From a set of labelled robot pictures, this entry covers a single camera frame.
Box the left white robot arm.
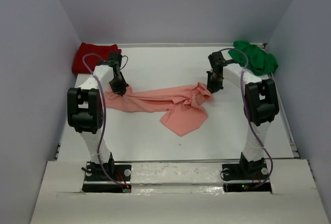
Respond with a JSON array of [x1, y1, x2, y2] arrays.
[[67, 52, 128, 182]]

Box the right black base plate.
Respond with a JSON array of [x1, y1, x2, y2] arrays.
[[220, 163, 272, 193]]

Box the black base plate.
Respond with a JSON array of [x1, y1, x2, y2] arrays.
[[81, 162, 132, 193], [220, 163, 272, 193]]

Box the crumpled green t shirt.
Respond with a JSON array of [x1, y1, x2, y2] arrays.
[[233, 40, 278, 76]]

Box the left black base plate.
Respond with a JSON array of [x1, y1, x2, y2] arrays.
[[81, 162, 132, 193]]

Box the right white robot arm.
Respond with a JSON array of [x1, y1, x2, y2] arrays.
[[207, 49, 279, 183]]

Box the pink t shirt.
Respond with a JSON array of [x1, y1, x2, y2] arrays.
[[104, 82, 214, 137]]

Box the folded red t shirt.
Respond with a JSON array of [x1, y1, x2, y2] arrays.
[[71, 41, 122, 74]]

